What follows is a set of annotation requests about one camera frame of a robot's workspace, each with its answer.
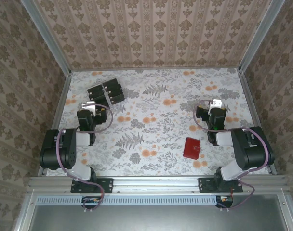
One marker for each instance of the floral table cover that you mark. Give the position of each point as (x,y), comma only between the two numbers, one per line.
(161,166)

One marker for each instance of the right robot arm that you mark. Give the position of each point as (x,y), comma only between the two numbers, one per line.
(252,149)

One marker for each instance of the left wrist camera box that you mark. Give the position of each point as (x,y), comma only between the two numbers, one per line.
(84,118)

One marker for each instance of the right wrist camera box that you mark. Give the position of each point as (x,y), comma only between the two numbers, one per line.
(202,113)

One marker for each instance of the grey metal panel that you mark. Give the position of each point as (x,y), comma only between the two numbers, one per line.
(161,219)

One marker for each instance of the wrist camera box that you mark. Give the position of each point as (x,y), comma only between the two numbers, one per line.
(202,113)
(84,118)

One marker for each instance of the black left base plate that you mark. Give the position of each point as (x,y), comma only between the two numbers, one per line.
(105,185)

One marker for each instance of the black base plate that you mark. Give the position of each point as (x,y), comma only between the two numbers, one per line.
(105,185)
(206,185)

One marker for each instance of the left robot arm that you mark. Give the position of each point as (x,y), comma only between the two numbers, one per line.
(57,149)

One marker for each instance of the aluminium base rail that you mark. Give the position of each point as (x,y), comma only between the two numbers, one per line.
(156,184)

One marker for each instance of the clear acrylic card stand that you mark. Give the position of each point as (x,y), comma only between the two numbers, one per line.
(110,106)

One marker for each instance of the aluminium side rail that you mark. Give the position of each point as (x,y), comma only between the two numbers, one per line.
(59,108)
(253,108)

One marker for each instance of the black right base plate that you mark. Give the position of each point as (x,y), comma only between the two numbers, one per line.
(206,185)

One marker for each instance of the small black connector board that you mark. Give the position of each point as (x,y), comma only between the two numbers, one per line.
(224,200)
(91,201)

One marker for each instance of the red card holder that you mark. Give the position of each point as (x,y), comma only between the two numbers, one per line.
(191,148)

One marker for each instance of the aluminium corner post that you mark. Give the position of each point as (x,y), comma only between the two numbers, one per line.
(49,38)
(259,36)

